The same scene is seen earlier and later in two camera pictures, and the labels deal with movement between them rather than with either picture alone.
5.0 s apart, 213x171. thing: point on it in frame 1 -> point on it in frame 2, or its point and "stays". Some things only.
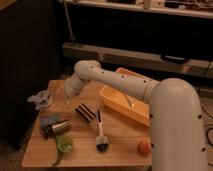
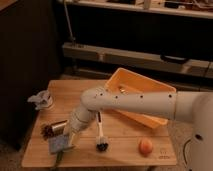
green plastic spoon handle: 59,157 stays
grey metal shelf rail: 198,67 stays
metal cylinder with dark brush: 56,128 stays
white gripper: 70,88 -> 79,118
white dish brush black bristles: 102,142 stays
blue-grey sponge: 48,120 -> 58,143
